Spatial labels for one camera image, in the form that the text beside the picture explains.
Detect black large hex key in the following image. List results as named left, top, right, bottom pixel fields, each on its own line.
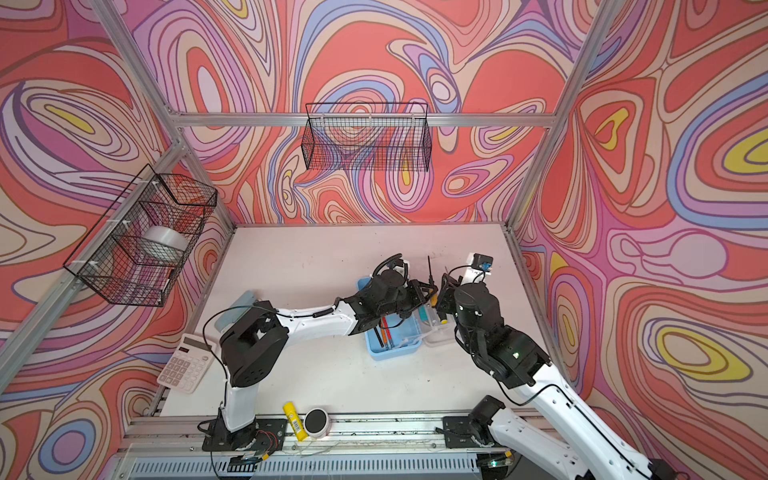
left=373, top=327, right=385, bottom=349

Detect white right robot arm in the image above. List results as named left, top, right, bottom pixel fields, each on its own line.
left=437, top=274, right=678, bottom=479

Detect light blue plastic tool box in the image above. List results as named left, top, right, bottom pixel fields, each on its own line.
left=364, top=314, right=422, bottom=361

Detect black wire basket left wall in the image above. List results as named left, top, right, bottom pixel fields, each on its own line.
left=63, top=165, right=218, bottom=307

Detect light blue stapler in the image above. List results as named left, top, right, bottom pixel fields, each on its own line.
left=213, top=290, right=257, bottom=333

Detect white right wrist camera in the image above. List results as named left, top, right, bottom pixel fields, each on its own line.
left=460, top=253, right=493, bottom=284

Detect grey duct tape roll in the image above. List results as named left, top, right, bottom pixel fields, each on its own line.
left=142, top=225, right=189, bottom=257

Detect aluminium mounting rail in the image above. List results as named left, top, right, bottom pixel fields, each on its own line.
left=116, top=410, right=613, bottom=480

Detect black wire basket back wall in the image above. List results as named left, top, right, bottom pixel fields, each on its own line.
left=301, top=101, right=432, bottom=173

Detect yellow glue stick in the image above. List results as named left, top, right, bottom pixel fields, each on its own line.
left=282, top=401, right=309, bottom=442

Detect white calculator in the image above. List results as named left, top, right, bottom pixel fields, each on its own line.
left=157, top=334, right=214, bottom=394

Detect teal utility knife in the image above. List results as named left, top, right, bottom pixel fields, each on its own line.
left=418, top=305, right=430, bottom=324

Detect orange black screwdriver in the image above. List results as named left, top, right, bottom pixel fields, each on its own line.
left=427, top=255, right=439, bottom=307

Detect black white tape roll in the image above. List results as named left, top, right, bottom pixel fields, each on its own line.
left=303, top=408, right=330, bottom=439

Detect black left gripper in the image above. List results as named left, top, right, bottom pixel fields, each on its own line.
left=377, top=282, right=440, bottom=321

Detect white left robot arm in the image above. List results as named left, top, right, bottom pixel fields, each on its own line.
left=218, top=269, right=437, bottom=434

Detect black wire basket wall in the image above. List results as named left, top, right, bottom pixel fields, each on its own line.
left=301, top=101, right=432, bottom=173
left=63, top=165, right=218, bottom=307

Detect orange handled hex key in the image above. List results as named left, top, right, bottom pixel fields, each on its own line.
left=380, top=317, right=394, bottom=350

